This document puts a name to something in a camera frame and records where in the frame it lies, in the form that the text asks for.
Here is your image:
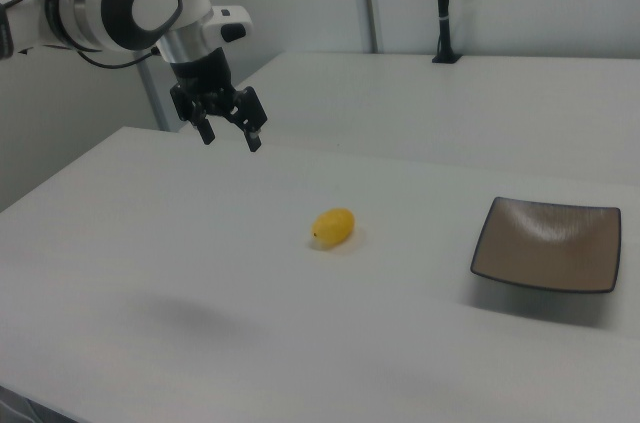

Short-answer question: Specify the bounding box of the white side table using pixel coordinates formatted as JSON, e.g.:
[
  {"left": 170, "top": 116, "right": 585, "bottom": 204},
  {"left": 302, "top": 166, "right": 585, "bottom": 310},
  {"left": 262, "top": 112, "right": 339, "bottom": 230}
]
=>
[{"left": 219, "top": 50, "right": 640, "bottom": 184}]

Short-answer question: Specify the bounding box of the brown square ceramic plate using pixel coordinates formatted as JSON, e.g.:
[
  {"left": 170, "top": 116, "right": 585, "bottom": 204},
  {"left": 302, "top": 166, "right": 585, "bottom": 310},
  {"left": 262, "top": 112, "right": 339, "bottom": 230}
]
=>
[{"left": 469, "top": 196, "right": 623, "bottom": 295}]

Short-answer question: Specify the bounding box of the yellow lemon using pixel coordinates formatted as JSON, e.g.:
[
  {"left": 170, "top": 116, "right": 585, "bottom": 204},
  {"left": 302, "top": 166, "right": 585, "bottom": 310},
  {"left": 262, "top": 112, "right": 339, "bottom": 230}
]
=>
[{"left": 311, "top": 208, "right": 356, "bottom": 249}]

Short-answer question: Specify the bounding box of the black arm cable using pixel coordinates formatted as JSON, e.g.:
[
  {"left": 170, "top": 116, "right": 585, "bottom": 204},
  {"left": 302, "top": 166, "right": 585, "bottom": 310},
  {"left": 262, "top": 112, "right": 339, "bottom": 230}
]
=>
[{"left": 74, "top": 45, "right": 162, "bottom": 70}]

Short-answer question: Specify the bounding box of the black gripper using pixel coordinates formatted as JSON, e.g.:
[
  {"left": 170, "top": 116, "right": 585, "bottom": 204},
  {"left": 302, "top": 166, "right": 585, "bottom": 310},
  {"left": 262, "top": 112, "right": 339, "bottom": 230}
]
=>
[{"left": 167, "top": 48, "right": 269, "bottom": 154}]

